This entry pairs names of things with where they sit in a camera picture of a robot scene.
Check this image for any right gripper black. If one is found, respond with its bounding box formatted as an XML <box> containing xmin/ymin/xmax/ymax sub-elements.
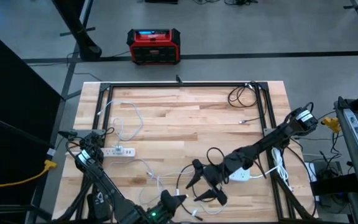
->
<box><xmin>186</xmin><ymin>164</ymin><xmax>231</xmax><ymax>206</ymax></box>

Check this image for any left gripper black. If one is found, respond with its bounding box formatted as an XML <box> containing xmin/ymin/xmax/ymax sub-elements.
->
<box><xmin>141</xmin><ymin>189</ymin><xmax>189</xmax><ymax>224</ymax></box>

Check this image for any black USB cable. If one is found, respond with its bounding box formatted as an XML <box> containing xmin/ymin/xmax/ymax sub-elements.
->
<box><xmin>175</xmin><ymin>164</ymin><xmax>220</xmax><ymax>222</ymax></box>
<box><xmin>227</xmin><ymin>81</ymin><xmax>266</xmax><ymax>124</ymax></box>

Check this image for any white smooth USB cable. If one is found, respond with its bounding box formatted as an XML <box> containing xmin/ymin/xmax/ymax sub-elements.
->
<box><xmin>107</xmin><ymin>158</ymin><xmax>229</xmax><ymax>217</ymax></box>

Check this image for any white cube power strip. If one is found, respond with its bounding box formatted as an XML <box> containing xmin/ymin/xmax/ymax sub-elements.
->
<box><xmin>228</xmin><ymin>167</ymin><xmax>251</xmax><ymax>183</ymax></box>

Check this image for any white braided USB cable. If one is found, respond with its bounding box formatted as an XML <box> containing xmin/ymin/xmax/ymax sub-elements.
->
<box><xmin>96</xmin><ymin>98</ymin><xmax>145</xmax><ymax>149</ymax></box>

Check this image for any long white power strip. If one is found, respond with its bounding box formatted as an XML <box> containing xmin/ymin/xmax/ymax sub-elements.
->
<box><xmin>100</xmin><ymin>147</ymin><xmax>136</xmax><ymax>158</ymax></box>

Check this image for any black power bank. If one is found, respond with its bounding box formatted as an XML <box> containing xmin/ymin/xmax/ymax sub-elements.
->
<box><xmin>86</xmin><ymin>192</ymin><xmax>113</xmax><ymax>223</ymax></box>

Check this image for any yellow plug connector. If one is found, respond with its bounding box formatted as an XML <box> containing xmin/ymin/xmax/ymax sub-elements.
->
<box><xmin>321</xmin><ymin>116</ymin><xmax>342</xmax><ymax>134</ymax></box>

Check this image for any red black jobsite radio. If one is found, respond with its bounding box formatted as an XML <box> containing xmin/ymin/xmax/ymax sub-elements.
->
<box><xmin>126</xmin><ymin>27</ymin><xmax>181</xmax><ymax>65</ymax></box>

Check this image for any grey power strip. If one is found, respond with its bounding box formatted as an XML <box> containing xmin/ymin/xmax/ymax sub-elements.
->
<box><xmin>342</xmin><ymin>108</ymin><xmax>358</xmax><ymax>156</ymax></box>

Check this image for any black curtain divider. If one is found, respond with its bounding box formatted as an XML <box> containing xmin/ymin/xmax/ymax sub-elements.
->
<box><xmin>0</xmin><ymin>22</ymin><xmax>64</xmax><ymax>218</ymax></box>

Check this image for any white coiled power cord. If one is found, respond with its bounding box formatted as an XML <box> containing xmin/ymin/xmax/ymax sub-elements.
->
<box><xmin>249</xmin><ymin>147</ymin><xmax>294</xmax><ymax>191</ymax></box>

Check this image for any black aluminium table frame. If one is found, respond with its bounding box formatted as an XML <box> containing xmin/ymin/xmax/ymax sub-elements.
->
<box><xmin>52</xmin><ymin>81</ymin><xmax>319</xmax><ymax>224</ymax></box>

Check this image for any yellow cable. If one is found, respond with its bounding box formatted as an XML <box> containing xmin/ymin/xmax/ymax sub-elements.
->
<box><xmin>0</xmin><ymin>159</ymin><xmax>58</xmax><ymax>190</ymax></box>

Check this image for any black stand post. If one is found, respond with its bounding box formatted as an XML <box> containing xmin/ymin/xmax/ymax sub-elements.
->
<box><xmin>50</xmin><ymin>0</ymin><xmax>103</xmax><ymax>62</ymax></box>

